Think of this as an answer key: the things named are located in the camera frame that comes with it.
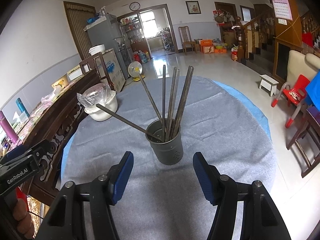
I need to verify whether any wooden staircase railing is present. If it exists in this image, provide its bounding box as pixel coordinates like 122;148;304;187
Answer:
232;9;275;63

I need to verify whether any white bowl with plastic bag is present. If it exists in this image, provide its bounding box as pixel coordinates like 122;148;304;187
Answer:
76;83;118;122

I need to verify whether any wooden chair by wall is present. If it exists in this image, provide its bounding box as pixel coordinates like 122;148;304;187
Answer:
178;26;197;54

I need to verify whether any round wall clock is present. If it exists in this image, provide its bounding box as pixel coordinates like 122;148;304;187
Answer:
129;2;140;11

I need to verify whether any framed flower picture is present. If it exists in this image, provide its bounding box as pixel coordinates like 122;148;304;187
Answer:
185;1;201;15

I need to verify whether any red child chair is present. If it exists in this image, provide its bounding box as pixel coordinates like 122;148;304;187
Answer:
271;75;310;128

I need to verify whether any dark wooden chair right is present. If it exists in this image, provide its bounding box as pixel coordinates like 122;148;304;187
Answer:
286;106;319;178

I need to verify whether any teal thermos bottle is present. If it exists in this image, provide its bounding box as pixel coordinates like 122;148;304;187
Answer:
16;98;30;117

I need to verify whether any dark metal chopstick five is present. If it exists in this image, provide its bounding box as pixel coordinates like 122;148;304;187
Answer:
169;69;180;140

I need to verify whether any person's left hand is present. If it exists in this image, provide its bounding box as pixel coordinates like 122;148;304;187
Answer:
12;198;35;239

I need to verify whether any dark carved wooden sideboard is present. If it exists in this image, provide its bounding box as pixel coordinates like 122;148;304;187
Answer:
16;70;100;206

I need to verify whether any grey refrigerator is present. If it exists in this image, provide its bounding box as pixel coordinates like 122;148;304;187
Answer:
84;13;131;79

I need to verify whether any dark metal chopstick two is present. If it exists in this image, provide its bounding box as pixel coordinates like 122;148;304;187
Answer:
96;103;162;141

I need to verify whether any grey metal utensil holder cup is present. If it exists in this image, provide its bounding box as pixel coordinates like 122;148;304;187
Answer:
146;120;183;165

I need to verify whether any purple thermos bottle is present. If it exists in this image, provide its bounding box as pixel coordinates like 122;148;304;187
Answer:
0;111;18;143

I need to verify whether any dark metal chopstick three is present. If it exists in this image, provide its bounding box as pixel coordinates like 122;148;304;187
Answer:
139;74;162;123

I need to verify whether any blue cloth on chair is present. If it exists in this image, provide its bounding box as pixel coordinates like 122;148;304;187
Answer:
305;71;320;111

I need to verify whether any dark metal chopstick one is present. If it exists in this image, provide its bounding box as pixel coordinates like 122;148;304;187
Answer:
162;64;166;142

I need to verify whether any dark metal chopstick six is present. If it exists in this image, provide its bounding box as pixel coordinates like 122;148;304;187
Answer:
172;66;194;138

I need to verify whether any wall calendar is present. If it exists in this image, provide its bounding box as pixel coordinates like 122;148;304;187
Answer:
272;0;292;20

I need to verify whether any dark metal chopstick four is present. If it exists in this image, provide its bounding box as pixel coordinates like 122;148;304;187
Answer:
165;67;177;142

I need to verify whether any white small step stool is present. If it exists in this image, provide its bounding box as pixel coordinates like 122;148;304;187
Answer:
259;74;279;96

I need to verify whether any small white round fan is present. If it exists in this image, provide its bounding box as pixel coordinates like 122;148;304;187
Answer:
127;61;143;82

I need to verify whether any brown wooden door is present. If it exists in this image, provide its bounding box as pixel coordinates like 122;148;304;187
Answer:
63;1;96;60

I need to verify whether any cream sofa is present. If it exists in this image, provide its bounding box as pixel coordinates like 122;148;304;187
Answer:
286;50;320;85

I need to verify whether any grey round tablecloth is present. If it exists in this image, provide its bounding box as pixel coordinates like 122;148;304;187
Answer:
61;77;277;239

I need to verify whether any orange cardboard box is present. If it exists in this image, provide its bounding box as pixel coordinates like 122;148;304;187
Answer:
199;40;214;54

